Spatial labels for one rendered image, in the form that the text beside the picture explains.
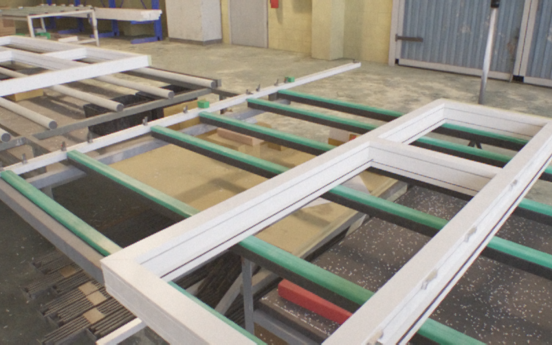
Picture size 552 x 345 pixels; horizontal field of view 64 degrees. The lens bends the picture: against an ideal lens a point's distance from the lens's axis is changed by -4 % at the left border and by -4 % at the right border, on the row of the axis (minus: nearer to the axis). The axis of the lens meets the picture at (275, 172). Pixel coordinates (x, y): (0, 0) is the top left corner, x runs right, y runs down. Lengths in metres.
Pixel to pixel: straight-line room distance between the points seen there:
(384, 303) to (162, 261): 0.42
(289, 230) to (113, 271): 0.76
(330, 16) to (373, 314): 7.34
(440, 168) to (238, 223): 0.59
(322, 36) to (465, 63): 2.38
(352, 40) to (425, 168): 6.93
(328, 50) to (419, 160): 6.74
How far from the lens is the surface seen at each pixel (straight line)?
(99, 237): 1.09
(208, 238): 0.96
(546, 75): 7.02
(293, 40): 8.95
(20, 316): 2.41
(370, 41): 8.00
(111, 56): 3.49
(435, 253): 0.87
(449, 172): 1.30
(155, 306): 0.76
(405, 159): 1.34
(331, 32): 7.94
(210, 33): 10.05
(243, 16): 9.74
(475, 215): 1.03
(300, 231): 1.47
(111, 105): 2.31
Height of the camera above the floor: 1.40
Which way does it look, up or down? 24 degrees down
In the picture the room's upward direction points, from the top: 1 degrees counter-clockwise
